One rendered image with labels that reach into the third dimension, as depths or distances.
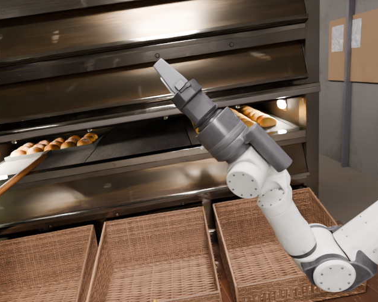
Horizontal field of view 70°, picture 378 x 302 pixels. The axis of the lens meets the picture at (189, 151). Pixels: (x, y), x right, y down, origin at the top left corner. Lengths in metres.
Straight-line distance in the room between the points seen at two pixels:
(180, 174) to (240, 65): 0.63
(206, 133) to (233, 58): 0.93
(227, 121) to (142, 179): 1.03
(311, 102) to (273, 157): 1.05
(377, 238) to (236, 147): 0.32
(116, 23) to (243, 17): 0.58
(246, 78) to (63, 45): 0.85
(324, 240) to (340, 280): 0.08
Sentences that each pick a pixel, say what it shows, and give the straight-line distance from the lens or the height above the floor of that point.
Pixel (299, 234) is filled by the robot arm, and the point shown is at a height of 1.25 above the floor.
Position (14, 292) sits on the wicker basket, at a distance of 1.85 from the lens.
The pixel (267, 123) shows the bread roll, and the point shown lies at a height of 1.21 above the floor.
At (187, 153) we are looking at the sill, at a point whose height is 1.16.
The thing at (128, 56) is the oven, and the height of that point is 1.67.
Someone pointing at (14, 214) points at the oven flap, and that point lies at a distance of 1.71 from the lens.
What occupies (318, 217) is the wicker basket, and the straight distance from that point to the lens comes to 1.62.
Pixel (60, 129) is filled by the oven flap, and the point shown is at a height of 1.41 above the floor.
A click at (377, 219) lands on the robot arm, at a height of 1.26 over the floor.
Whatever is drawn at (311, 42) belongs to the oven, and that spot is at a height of 1.61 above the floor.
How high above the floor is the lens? 1.60
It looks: 18 degrees down
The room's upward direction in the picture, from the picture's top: 9 degrees counter-clockwise
